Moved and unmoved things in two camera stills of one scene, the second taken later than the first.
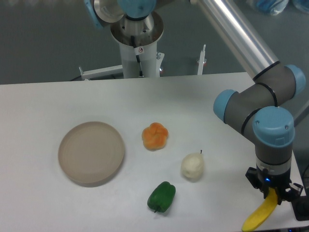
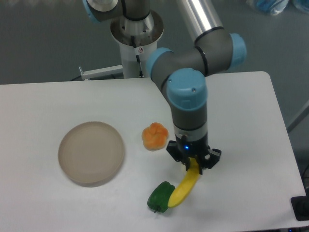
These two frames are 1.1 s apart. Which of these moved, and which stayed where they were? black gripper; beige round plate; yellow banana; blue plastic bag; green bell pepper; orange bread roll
Moved: yellow banana; black gripper
Stayed: green bell pepper; orange bread roll; blue plastic bag; beige round plate
